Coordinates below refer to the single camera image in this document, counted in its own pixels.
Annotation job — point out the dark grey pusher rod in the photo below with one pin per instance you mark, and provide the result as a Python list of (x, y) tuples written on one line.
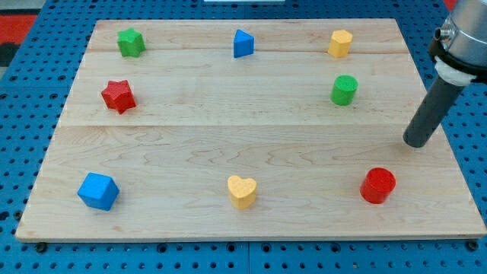
[(439, 99)]

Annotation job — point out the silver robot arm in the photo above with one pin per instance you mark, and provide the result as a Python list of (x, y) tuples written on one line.
[(458, 51)]

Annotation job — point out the wooden board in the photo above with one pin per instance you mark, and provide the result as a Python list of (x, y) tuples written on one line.
[(202, 116)]

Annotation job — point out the green cylinder block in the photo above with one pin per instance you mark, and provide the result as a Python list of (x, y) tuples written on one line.
[(344, 88)]

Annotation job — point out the red cylinder block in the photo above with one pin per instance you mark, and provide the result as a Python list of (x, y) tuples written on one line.
[(377, 185)]

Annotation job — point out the yellow hexagon block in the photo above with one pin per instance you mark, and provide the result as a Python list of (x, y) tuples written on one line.
[(340, 43)]

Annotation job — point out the blue triangle block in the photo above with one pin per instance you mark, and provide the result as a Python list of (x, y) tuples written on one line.
[(243, 44)]

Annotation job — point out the yellow heart block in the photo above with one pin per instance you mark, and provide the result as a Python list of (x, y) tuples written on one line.
[(242, 191)]

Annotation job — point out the green star block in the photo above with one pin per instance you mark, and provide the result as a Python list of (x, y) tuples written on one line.
[(130, 42)]

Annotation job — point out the red star block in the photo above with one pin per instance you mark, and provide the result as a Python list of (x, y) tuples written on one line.
[(118, 96)]

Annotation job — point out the blue cube block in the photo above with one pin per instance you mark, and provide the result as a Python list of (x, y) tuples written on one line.
[(98, 191)]

